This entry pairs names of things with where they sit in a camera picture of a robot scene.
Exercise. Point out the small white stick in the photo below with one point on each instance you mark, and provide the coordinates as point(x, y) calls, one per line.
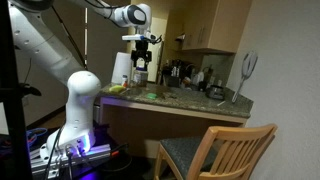
point(221, 103)

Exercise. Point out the dark metal pot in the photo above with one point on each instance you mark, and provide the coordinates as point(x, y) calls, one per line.
point(215, 92)

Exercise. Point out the black utensil holder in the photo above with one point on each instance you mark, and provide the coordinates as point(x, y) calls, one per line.
point(172, 81)

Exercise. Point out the green printed jar lid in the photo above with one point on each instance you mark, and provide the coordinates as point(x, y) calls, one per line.
point(151, 96)

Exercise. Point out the white plastic knife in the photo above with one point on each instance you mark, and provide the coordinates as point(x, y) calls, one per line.
point(126, 90)

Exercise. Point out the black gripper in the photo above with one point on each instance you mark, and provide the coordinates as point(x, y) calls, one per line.
point(141, 53)

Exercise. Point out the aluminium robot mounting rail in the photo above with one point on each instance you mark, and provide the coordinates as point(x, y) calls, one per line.
point(93, 151)

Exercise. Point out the black tripod pole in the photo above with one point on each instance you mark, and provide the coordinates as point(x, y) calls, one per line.
point(10, 100)

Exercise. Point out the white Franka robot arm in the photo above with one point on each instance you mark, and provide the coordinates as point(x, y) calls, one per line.
point(40, 43)

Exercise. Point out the wooden chair with grey seat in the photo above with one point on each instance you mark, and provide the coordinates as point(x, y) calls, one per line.
point(186, 150)

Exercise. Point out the white paper towel roll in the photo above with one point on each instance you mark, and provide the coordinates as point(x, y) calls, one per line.
point(121, 68)

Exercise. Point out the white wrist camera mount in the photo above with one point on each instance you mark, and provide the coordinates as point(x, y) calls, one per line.
point(136, 37)

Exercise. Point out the white pill bottle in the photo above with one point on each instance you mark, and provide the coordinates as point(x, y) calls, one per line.
point(124, 81)

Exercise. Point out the yellow sponge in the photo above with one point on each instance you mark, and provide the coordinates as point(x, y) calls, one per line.
point(116, 89)

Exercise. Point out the clear jar with blue lid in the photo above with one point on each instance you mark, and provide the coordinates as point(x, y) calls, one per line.
point(140, 77)

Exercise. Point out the wooden wall cabinet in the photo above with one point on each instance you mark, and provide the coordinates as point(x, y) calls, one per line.
point(216, 25)

